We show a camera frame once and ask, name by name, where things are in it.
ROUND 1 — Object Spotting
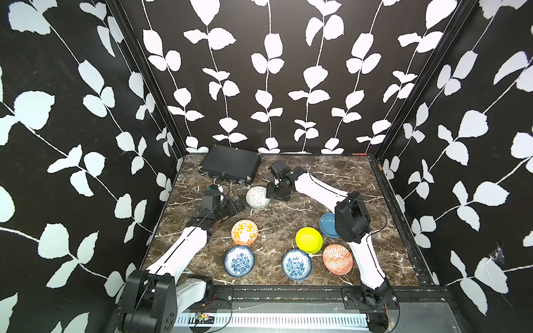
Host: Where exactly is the blue floral bowl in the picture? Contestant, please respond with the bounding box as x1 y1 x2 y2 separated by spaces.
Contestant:
282 249 312 281
224 246 255 278

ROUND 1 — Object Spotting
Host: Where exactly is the orange floral bowl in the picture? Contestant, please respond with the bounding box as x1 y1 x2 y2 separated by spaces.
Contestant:
231 219 259 246

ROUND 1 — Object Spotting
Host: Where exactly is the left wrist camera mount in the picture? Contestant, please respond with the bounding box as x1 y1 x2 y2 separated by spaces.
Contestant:
201 184 223 212

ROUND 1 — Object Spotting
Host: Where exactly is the black flat case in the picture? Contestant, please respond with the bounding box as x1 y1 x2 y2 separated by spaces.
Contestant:
198 144 262 185

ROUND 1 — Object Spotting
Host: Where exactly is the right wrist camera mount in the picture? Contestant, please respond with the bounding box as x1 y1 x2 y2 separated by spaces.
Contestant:
269 160 291 180

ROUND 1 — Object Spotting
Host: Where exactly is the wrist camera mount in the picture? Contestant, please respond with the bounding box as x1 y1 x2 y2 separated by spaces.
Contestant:
201 184 223 212
269 160 291 180

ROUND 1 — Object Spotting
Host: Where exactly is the lime yellow bowl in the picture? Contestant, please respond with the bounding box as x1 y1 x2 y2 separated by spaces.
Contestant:
295 227 323 254

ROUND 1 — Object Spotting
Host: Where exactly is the blue-grey bowl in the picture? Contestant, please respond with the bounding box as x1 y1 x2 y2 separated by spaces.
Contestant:
319 212 339 239

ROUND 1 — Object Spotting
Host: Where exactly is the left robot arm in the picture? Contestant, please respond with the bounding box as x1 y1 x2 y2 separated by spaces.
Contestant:
116 190 246 332

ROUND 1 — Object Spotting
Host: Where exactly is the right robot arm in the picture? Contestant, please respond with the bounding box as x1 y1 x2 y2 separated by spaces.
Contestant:
266 160 391 309

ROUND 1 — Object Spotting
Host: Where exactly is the black front rail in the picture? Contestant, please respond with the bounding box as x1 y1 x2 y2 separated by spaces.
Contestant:
185 284 455 313

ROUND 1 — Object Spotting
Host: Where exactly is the orange geometric bowl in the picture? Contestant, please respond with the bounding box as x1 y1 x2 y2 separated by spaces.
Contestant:
322 244 353 276

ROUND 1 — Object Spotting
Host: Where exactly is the white slotted cable duct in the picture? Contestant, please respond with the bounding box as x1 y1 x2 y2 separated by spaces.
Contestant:
174 313 369 330

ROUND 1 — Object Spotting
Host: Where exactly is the white green-patterned bowl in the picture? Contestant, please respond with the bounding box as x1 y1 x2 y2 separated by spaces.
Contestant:
246 186 271 210

